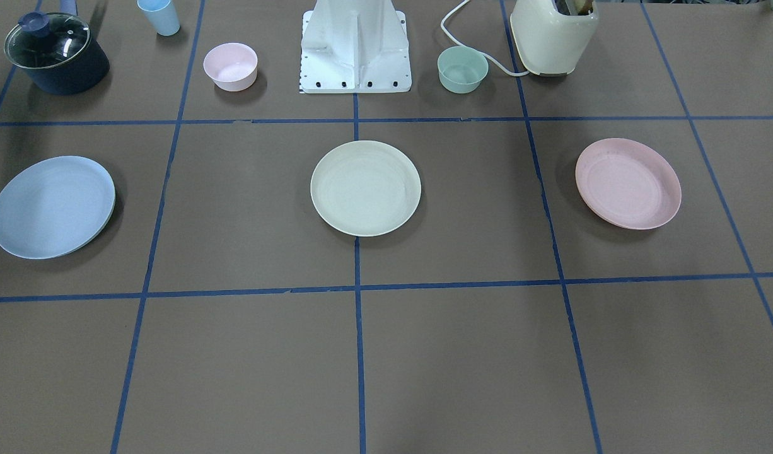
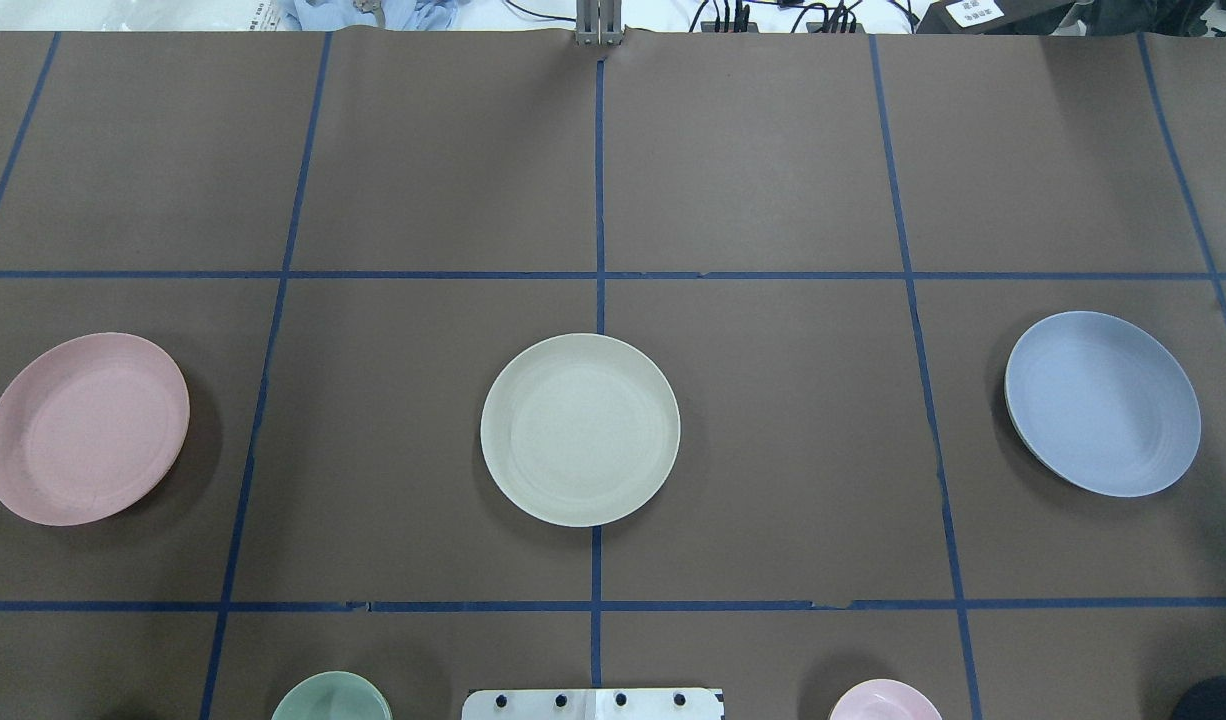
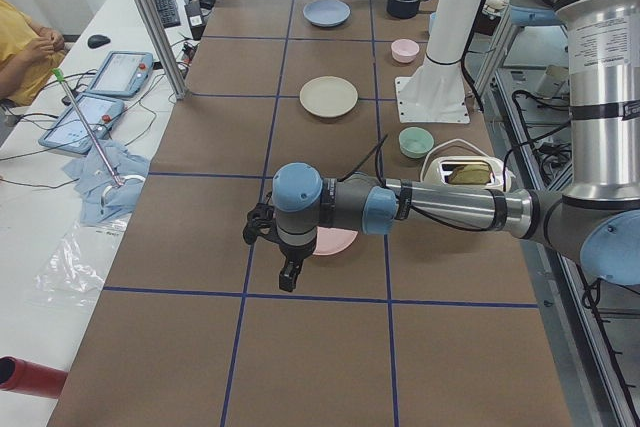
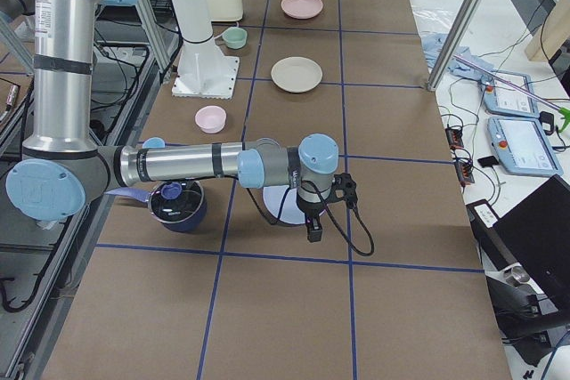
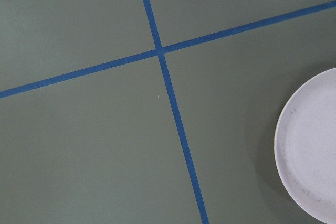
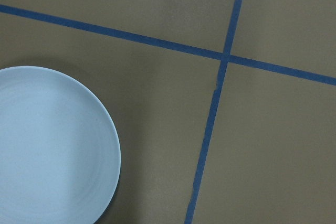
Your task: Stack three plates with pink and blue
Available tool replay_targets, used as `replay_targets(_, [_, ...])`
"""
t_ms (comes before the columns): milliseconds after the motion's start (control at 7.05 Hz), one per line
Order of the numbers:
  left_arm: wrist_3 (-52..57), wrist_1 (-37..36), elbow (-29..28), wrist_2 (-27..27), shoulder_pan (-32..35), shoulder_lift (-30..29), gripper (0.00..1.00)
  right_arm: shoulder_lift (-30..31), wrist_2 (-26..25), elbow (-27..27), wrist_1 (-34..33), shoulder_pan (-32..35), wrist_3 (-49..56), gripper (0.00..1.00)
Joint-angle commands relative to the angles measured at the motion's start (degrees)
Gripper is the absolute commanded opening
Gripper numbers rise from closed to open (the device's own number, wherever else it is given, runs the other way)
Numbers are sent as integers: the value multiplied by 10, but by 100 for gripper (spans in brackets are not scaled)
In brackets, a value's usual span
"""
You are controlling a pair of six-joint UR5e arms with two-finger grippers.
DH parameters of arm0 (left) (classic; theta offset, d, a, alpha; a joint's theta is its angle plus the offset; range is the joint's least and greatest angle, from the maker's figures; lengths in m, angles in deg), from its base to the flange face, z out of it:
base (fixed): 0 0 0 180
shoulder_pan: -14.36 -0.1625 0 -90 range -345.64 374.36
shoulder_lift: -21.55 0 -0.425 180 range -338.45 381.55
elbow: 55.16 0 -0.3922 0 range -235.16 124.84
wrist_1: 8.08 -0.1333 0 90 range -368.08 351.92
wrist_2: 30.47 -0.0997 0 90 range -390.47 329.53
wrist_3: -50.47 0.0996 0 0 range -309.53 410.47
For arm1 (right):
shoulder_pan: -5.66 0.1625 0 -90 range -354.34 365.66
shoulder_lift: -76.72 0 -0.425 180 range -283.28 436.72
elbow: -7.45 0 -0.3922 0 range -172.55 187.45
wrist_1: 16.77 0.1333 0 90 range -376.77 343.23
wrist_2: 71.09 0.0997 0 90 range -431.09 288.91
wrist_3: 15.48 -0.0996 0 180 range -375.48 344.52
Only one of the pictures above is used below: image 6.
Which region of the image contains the light blue plate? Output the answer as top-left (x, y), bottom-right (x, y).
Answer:
top-left (1, 66), bottom-right (121, 223)

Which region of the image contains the crossing blue tape strip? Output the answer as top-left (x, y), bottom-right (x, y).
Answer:
top-left (184, 0), bottom-right (243, 223)

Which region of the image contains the long blue tape strip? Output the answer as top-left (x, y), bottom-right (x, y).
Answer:
top-left (1, 5), bottom-right (335, 86)

